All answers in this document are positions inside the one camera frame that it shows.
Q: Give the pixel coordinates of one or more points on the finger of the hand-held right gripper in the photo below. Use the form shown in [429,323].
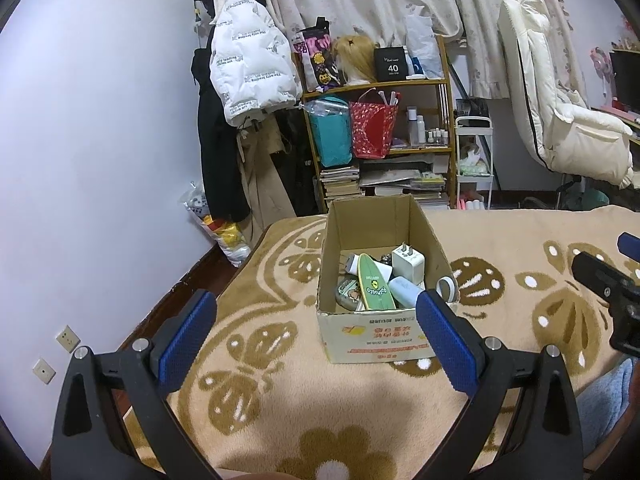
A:
[600,275]
[630,244]

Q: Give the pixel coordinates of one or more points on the clear plastic bag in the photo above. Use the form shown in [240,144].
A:
[425,35]

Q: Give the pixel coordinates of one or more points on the toy skateboard deck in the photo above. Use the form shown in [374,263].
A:
[376,285]

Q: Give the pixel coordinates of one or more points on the white blue spray bottle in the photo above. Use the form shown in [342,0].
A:
[402,292]

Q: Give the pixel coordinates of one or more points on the dark wooden bed frame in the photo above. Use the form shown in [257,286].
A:
[190,285]

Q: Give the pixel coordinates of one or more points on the stack of books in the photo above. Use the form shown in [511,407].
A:
[340,180]

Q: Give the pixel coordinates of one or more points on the plastic bag with packets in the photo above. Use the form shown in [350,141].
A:
[220,230]

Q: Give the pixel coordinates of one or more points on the floral beige curtain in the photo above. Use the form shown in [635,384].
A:
[375,0]

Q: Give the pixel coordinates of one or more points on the purple printed bag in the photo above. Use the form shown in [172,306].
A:
[320,60]

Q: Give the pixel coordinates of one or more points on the white wall socket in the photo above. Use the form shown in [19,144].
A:
[67,338]

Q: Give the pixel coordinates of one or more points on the green earphone case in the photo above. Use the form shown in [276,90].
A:
[347,292]

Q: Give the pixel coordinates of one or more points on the pile of papers and notebooks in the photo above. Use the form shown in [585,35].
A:
[400,180]

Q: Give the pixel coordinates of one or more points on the wooden shelf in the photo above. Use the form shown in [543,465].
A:
[400,84]

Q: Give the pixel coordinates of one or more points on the black coat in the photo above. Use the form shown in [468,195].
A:
[215,170]

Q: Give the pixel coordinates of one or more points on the cream padded chair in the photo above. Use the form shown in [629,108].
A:
[575,135]

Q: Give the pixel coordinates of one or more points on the white tape roll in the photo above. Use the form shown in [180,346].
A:
[446,287]

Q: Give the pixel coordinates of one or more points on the black key bunch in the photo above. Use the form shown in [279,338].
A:
[386,260]

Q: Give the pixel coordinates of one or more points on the black box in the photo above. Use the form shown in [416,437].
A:
[390,65]

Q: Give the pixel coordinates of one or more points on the green tissue pack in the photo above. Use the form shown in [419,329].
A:
[472,167]

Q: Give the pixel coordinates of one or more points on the blonde wig head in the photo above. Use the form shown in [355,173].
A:
[352,52]

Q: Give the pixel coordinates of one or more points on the black monitor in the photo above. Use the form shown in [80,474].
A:
[627,80]

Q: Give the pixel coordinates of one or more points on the white paper rolls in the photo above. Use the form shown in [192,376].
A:
[476,205]

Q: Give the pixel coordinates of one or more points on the white puffer jacket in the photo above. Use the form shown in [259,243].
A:
[250,60]

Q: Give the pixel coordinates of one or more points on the cardboard box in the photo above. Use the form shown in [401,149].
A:
[380,335]

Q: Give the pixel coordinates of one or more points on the thin dark pole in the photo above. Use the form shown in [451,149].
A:
[459,72]

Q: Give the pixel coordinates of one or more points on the white square charger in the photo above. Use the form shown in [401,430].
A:
[409,262]

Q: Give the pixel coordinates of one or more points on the black tote bag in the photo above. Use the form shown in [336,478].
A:
[297,175]

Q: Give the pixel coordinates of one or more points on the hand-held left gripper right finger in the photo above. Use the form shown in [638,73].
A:
[447,342]

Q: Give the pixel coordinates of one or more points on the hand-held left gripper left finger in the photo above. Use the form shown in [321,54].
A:
[187,340]

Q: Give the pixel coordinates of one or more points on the pink desk fan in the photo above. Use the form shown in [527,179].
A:
[600,60]

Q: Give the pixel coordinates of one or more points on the white round-hole wall outlet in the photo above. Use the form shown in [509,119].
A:
[44,371]

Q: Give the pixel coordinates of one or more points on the tall grey bottle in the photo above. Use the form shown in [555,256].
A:
[412,127]

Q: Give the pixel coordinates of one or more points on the small purple box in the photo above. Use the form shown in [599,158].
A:
[398,144]

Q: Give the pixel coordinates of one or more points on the tall white bottle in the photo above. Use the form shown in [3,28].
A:
[421,131]

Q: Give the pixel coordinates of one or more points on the teal bag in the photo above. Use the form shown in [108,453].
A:
[330,140]

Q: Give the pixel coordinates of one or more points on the white trolley cart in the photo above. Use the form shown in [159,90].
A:
[475,121]

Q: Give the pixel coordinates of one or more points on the red patterned bag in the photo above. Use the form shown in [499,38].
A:
[372,130]

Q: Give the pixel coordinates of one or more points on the beige coat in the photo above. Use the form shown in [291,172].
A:
[260,195]

